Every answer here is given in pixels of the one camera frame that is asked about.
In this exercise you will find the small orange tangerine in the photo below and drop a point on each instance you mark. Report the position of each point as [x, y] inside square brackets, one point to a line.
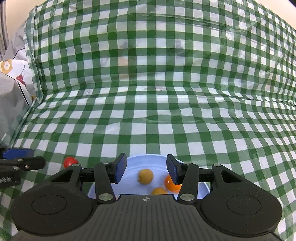
[170, 186]

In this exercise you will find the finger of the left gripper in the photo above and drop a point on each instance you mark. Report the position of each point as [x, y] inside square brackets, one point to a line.
[26, 164]
[16, 153]

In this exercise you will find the grey patterned pillow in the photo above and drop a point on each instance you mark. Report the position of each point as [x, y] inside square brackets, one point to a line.
[17, 89]

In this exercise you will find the light blue plate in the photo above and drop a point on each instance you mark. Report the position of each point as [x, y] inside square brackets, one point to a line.
[129, 182]

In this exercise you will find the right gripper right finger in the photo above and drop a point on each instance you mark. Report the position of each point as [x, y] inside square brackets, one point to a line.
[186, 175]

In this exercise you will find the red tomato lower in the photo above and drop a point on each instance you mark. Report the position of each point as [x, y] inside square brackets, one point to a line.
[68, 161]

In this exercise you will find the green checkered tablecloth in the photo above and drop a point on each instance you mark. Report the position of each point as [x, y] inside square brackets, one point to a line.
[206, 81]

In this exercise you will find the yellow longan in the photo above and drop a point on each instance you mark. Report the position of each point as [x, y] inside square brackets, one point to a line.
[145, 176]

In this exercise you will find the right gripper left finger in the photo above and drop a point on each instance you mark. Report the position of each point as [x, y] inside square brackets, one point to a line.
[105, 174]

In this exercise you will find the yellow longan edge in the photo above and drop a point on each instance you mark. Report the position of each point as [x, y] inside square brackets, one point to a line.
[159, 191]

